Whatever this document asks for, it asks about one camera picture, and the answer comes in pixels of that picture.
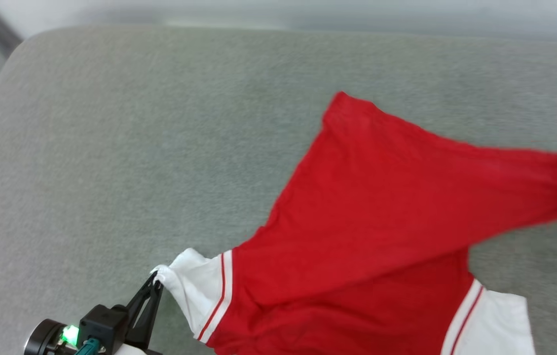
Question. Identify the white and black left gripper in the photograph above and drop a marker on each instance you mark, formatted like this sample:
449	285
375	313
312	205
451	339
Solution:
44	340

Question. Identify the red and white garment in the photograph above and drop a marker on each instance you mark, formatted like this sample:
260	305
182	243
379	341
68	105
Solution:
382	197

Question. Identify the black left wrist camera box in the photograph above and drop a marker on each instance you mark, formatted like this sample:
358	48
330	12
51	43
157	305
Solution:
103	323

